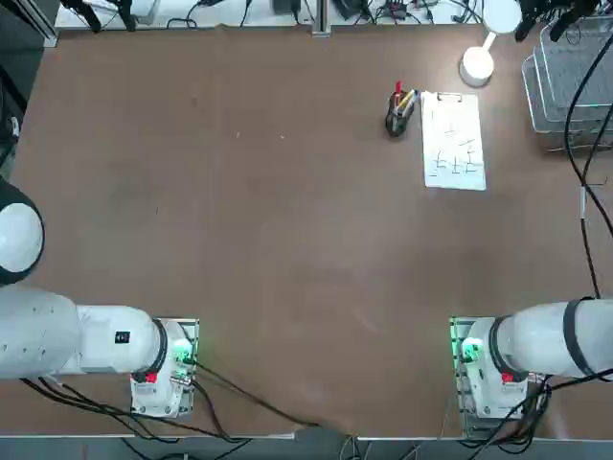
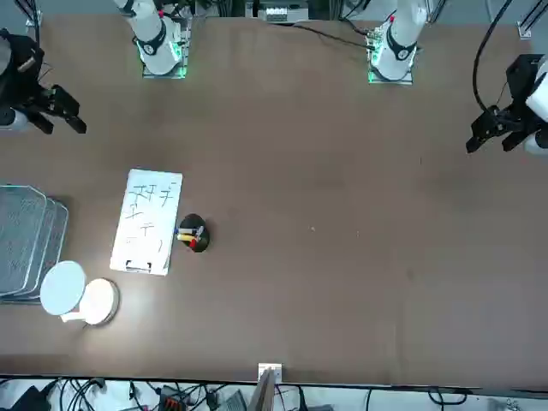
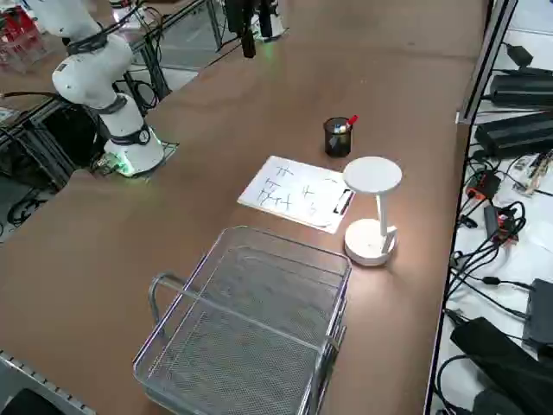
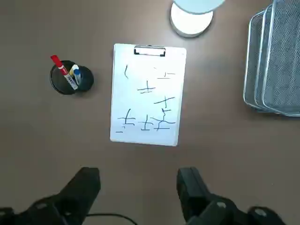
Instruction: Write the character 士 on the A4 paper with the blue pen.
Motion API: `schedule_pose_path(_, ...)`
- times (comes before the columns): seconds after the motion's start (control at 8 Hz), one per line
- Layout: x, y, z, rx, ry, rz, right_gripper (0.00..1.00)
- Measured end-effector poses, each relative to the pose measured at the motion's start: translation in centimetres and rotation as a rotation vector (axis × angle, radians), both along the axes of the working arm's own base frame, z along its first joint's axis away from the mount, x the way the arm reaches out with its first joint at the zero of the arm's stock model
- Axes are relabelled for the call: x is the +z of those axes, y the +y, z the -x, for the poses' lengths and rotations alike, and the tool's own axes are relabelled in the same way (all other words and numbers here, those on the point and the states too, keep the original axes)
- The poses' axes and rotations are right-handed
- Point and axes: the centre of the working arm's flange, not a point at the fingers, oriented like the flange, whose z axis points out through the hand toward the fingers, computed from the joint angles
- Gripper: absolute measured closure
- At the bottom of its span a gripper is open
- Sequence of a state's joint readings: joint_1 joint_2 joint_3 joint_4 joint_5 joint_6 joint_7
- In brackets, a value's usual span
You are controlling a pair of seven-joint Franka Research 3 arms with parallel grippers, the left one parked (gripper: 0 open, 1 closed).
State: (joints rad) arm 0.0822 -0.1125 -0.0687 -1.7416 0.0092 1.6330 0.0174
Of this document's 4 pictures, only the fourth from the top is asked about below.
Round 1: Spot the white clipboard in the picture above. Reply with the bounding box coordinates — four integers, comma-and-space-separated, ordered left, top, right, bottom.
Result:
109, 43, 188, 147

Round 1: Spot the red capped marker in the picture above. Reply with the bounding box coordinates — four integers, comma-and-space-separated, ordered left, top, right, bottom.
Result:
50, 55, 79, 90

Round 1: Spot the black metal clipboard clip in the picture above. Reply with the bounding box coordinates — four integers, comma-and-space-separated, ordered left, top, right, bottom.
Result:
134, 45, 166, 58

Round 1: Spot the black pen holder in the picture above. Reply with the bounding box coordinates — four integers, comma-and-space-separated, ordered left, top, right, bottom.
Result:
49, 60, 95, 96

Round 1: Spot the grey mesh tray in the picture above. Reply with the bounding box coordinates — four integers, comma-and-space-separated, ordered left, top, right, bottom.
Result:
254, 4, 300, 116
243, 10, 300, 114
262, 0, 300, 117

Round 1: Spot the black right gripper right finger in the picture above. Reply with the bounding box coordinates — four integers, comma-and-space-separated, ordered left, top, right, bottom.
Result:
176, 166, 287, 225

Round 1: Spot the white A4 paper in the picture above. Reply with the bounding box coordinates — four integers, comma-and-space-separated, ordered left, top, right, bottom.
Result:
111, 44, 186, 145

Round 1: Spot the white desk lamp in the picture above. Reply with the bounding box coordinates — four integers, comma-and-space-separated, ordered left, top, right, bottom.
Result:
170, 0, 227, 38

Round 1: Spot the blue marker pen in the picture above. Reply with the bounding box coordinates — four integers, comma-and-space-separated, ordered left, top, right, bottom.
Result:
74, 69, 83, 85

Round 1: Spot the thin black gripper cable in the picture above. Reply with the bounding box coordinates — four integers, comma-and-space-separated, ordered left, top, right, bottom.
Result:
86, 212, 135, 225

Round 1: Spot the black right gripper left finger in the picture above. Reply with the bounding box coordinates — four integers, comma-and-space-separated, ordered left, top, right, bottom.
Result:
0, 166, 101, 225

